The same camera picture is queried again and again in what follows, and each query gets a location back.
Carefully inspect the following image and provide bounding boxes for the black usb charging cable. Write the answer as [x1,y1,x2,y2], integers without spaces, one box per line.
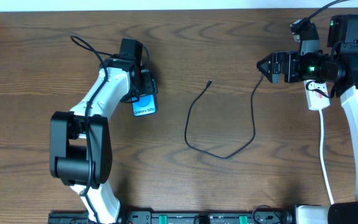
[184,74,264,161]

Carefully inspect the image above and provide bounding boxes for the white power strip cord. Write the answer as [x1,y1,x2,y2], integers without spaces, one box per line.
[318,108,335,205]

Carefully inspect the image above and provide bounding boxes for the white power strip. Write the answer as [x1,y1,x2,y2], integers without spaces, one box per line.
[304,80,330,111]

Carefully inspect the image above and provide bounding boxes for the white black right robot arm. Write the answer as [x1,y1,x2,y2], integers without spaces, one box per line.
[257,51,358,223]

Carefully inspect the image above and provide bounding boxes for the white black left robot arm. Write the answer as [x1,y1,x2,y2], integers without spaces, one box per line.
[50,58,158,223]

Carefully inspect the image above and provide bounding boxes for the blue galaxy smartphone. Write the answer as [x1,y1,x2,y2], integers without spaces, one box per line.
[132,95,157,117]

